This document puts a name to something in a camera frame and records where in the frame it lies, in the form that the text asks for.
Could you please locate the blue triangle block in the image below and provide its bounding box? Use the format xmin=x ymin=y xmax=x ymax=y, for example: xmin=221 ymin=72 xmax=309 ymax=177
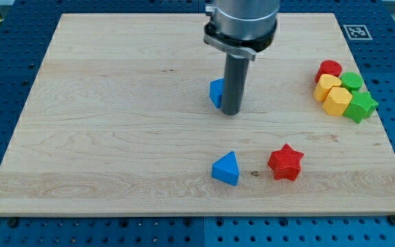
xmin=211 ymin=151 xmax=240 ymax=186

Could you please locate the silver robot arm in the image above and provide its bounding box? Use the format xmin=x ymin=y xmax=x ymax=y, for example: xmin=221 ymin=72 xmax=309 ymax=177
xmin=204 ymin=0 xmax=280 ymax=61

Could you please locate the yellow pentagon block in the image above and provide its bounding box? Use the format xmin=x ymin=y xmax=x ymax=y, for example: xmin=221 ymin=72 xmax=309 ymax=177
xmin=322 ymin=87 xmax=352 ymax=117

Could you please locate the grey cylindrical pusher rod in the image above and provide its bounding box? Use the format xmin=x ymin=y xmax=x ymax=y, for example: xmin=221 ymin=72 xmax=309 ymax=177
xmin=221 ymin=54 xmax=249 ymax=115

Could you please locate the red cylinder block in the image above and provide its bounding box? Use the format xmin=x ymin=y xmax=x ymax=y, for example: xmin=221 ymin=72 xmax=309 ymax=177
xmin=315 ymin=60 xmax=342 ymax=83

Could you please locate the yellow heart block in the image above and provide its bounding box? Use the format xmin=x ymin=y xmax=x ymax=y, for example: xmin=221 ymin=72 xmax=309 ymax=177
xmin=313 ymin=73 xmax=342 ymax=102

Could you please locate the green star block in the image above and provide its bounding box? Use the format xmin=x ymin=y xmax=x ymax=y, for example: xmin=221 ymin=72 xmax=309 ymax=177
xmin=343 ymin=91 xmax=379 ymax=124

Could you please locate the white fiducial marker tag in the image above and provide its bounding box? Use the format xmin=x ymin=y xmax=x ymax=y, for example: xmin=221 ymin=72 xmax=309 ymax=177
xmin=344 ymin=24 xmax=372 ymax=40

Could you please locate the red star block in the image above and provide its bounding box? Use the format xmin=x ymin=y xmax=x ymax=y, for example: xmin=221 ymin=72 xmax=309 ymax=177
xmin=267 ymin=143 xmax=304 ymax=181

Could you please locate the blue block behind rod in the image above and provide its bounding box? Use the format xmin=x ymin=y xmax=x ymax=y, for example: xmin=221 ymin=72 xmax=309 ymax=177
xmin=209 ymin=78 xmax=224 ymax=108

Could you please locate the light wooden board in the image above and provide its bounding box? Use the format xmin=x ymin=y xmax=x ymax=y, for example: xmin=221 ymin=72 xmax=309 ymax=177
xmin=0 ymin=13 xmax=395 ymax=217

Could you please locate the green cylinder block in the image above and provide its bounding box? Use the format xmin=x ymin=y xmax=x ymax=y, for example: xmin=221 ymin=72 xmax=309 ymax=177
xmin=340 ymin=72 xmax=363 ymax=92

